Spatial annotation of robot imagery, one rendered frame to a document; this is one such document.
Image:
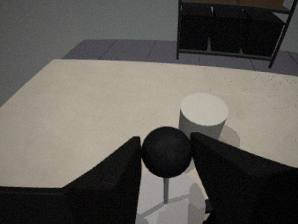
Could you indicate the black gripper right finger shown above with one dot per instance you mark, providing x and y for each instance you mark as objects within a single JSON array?
[{"x": 244, "y": 188}]

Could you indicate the grey cylinder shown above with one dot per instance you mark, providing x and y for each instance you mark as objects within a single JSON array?
[{"x": 203, "y": 113}]

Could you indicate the glass french press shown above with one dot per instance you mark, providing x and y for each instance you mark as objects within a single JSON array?
[{"x": 167, "y": 195}]

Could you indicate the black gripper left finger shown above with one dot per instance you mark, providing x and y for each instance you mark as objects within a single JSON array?
[{"x": 106, "y": 194}]

